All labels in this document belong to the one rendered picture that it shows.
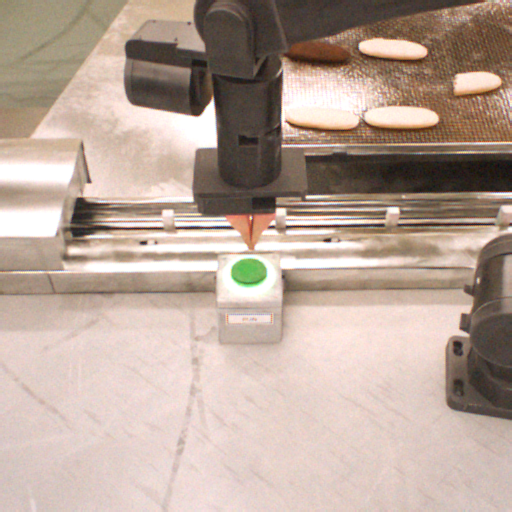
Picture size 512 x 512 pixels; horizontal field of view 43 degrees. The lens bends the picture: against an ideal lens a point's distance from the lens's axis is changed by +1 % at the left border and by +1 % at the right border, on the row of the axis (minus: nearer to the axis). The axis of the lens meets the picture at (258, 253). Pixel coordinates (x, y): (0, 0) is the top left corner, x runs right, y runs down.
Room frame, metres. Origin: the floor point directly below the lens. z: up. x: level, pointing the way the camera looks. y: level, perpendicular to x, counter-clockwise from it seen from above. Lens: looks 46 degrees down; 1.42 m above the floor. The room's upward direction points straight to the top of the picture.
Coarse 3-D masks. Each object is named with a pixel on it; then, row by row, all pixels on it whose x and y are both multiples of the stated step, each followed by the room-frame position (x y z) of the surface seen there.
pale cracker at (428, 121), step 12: (384, 108) 0.76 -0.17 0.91; (396, 108) 0.76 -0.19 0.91; (408, 108) 0.76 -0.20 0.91; (420, 108) 0.76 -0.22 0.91; (372, 120) 0.74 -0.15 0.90; (384, 120) 0.74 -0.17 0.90; (396, 120) 0.74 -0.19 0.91; (408, 120) 0.74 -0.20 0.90; (420, 120) 0.74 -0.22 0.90; (432, 120) 0.74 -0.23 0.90
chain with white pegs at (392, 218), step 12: (168, 216) 0.59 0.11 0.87; (276, 216) 0.59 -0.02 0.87; (396, 216) 0.59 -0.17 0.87; (504, 216) 0.60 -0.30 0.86; (72, 228) 0.60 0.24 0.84; (84, 228) 0.60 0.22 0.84; (96, 228) 0.60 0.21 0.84; (108, 228) 0.60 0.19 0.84; (120, 228) 0.60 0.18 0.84; (132, 228) 0.60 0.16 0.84; (144, 228) 0.60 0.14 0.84; (156, 228) 0.60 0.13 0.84; (168, 228) 0.59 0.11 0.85; (180, 228) 0.60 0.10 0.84; (192, 228) 0.60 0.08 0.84; (204, 228) 0.60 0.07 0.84; (216, 228) 0.60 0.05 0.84; (228, 228) 0.60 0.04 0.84
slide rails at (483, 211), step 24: (72, 216) 0.61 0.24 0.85; (96, 216) 0.61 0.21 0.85; (120, 216) 0.61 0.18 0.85; (144, 216) 0.61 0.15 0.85; (192, 216) 0.61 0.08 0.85; (216, 216) 0.61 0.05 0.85; (288, 216) 0.61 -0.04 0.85; (312, 216) 0.61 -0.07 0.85; (336, 216) 0.61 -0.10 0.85; (360, 216) 0.61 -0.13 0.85; (384, 216) 0.61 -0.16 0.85; (408, 216) 0.61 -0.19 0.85; (432, 216) 0.61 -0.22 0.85; (456, 216) 0.61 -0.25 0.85; (480, 216) 0.61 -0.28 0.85
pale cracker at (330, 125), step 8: (288, 112) 0.76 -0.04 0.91; (296, 112) 0.76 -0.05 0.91; (304, 112) 0.76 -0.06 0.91; (312, 112) 0.75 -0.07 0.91; (320, 112) 0.76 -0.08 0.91; (328, 112) 0.76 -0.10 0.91; (336, 112) 0.76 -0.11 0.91; (344, 112) 0.76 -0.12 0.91; (288, 120) 0.75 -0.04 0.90; (296, 120) 0.74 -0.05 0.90; (304, 120) 0.74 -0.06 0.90; (312, 120) 0.74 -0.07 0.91; (320, 120) 0.74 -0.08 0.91; (328, 120) 0.74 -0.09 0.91; (336, 120) 0.74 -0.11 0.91; (344, 120) 0.74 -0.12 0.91; (352, 120) 0.74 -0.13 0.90; (320, 128) 0.74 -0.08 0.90; (328, 128) 0.73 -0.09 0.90; (336, 128) 0.73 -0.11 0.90; (344, 128) 0.73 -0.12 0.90
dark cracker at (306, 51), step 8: (296, 48) 0.89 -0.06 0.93; (304, 48) 0.88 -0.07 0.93; (312, 48) 0.89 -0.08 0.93; (320, 48) 0.89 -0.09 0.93; (328, 48) 0.88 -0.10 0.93; (336, 48) 0.89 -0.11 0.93; (288, 56) 0.88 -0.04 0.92; (296, 56) 0.87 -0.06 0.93; (304, 56) 0.87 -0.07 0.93; (312, 56) 0.87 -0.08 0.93; (320, 56) 0.87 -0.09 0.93; (328, 56) 0.87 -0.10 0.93; (336, 56) 0.87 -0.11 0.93; (344, 56) 0.87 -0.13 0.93
